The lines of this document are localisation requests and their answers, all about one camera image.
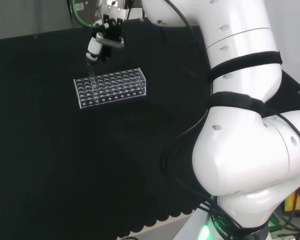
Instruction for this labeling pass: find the black table cloth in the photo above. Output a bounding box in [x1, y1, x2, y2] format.
[0, 23, 300, 240]

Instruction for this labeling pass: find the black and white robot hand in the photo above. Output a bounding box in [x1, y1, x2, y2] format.
[85, 14, 126, 63]

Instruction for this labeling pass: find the clear glass test tube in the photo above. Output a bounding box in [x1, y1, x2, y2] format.
[86, 59, 99, 104]

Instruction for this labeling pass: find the yellow stop button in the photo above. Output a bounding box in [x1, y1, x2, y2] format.
[284, 181, 300, 214]

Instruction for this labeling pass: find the green cable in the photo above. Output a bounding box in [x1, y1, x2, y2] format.
[72, 0, 104, 28]

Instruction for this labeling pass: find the clear acrylic test tube rack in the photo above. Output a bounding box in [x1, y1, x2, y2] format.
[73, 67, 148, 110]

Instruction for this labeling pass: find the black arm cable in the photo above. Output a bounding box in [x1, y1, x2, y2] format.
[161, 0, 243, 231]

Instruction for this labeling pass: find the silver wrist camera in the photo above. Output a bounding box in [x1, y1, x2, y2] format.
[95, 32, 126, 49]

